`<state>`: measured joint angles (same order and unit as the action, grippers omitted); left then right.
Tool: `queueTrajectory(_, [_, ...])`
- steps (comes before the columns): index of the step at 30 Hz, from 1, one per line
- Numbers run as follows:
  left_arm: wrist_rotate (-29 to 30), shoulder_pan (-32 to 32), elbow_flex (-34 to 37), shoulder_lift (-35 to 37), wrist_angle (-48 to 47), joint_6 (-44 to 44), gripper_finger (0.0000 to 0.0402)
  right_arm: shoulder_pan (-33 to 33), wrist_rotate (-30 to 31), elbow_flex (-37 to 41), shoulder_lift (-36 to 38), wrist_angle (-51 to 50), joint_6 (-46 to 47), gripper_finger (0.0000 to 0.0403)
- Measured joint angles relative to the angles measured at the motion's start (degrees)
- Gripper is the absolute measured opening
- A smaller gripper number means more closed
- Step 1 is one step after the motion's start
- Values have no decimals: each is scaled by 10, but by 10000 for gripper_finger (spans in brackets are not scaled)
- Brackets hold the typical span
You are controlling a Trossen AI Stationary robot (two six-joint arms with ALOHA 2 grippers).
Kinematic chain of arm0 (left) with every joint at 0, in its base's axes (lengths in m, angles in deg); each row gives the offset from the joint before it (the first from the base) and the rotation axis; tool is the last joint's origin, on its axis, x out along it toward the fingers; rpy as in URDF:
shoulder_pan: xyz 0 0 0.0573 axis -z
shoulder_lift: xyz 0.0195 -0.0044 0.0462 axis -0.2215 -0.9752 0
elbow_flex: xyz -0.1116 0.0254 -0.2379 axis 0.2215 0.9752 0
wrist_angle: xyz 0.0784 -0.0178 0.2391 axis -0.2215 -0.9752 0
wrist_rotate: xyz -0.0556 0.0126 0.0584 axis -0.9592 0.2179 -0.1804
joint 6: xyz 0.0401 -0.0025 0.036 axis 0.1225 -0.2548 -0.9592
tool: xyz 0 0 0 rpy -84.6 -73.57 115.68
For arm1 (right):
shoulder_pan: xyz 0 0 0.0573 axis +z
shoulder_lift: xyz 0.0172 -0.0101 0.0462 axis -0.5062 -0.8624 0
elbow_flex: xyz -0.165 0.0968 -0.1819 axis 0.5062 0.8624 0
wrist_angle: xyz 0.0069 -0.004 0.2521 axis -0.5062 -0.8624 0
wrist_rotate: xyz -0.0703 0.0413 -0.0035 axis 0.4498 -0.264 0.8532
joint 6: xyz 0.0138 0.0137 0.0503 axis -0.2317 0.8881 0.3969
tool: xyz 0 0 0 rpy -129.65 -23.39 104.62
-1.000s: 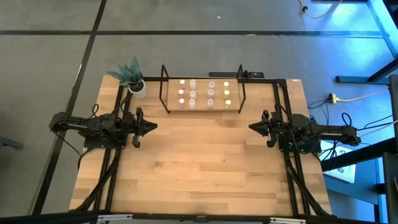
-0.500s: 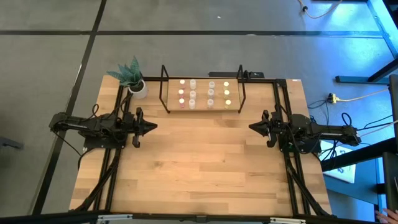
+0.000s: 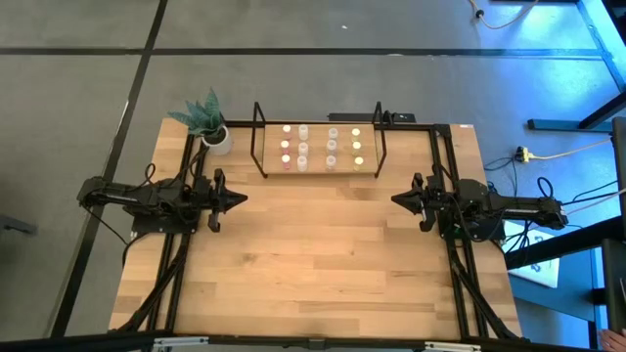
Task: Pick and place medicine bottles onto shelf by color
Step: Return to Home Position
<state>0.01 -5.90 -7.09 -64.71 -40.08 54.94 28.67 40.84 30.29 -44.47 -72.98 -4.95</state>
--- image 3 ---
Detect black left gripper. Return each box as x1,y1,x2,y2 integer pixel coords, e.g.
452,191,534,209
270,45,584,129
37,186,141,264
197,168,249,213

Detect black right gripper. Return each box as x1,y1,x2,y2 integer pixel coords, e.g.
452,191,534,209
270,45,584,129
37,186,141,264
390,171,444,212

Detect green plant in white pot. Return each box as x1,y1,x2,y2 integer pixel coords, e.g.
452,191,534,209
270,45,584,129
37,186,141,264
167,87,235,156

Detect white board with blue print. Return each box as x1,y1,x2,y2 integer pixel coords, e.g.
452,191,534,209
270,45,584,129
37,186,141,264
503,220,561,289

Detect black desk beam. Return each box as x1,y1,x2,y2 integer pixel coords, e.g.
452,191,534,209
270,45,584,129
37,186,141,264
504,214,626,271

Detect teal desk foot bar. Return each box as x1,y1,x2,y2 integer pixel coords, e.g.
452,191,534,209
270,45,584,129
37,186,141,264
526,118,615,133

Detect grey furniture foot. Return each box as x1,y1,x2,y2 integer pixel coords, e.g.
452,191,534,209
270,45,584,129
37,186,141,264
0,213,38,236

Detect person's hand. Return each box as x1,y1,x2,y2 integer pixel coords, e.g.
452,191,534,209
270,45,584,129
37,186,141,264
599,328,626,352

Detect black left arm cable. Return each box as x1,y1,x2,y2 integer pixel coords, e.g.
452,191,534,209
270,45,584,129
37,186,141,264
141,146,211,195

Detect wooden shelf with black frame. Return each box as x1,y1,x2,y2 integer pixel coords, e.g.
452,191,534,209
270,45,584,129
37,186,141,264
250,101,388,180

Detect white frame bracket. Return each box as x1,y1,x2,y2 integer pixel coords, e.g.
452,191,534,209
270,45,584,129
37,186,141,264
154,335,210,351
424,340,483,352

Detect beige power cable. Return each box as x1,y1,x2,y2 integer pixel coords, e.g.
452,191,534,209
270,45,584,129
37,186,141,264
530,139,613,161

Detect beige floor cable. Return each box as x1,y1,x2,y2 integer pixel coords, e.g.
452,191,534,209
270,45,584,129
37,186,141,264
467,0,540,30

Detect black desk frame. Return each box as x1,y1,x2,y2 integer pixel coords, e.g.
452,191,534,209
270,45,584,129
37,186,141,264
575,0,626,131

